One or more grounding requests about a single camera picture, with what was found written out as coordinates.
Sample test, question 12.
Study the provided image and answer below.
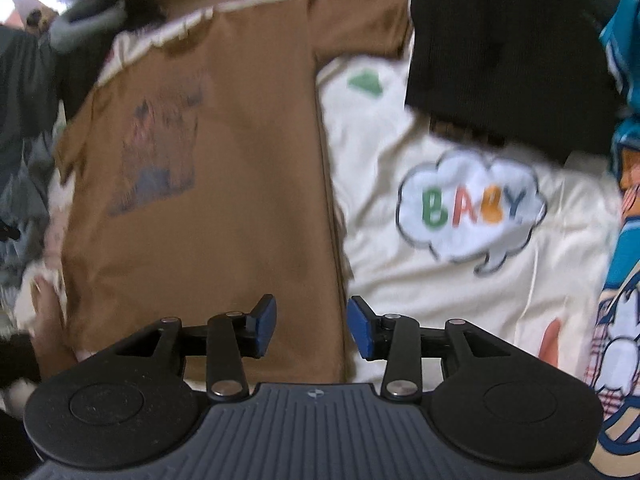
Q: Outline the brown t-shirt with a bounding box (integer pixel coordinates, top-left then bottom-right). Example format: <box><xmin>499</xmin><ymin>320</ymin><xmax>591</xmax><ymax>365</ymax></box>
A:
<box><xmin>56</xmin><ymin>0</ymin><xmax>409</xmax><ymax>382</ymax></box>

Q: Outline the dark grey pillow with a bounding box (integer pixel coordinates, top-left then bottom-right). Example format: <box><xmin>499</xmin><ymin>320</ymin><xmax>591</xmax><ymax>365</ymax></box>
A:
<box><xmin>1</xmin><ymin>26</ymin><xmax>113</xmax><ymax>184</ymax></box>

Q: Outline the leopard plush toy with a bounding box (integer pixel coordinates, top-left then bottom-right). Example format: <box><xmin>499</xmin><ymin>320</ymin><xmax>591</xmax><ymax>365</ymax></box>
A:
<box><xmin>25</xmin><ymin>6</ymin><xmax>58</xmax><ymax>37</ymax></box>

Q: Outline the cream cartoon print blanket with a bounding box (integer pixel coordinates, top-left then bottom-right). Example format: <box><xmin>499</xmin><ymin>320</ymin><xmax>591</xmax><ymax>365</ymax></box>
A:
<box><xmin>14</xmin><ymin>0</ymin><xmax>626</xmax><ymax>411</ymax></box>

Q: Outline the black folded garment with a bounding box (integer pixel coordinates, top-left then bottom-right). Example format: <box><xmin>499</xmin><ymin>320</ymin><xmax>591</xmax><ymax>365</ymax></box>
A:
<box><xmin>406</xmin><ymin>0</ymin><xmax>620</xmax><ymax>160</ymax></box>

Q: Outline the teal patterned blanket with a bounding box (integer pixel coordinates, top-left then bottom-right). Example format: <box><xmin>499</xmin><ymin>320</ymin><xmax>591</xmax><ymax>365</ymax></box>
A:
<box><xmin>585</xmin><ymin>0</ymin><xmax>639</xmax><ymax>479</ymax></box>

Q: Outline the grey neck pillow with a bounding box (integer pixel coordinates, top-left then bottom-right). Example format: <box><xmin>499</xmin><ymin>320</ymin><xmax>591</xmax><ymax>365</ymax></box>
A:
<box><xmin>48</xmin><ymin>0</ymin><xmax>127</xmax><ymax>54</ymax></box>

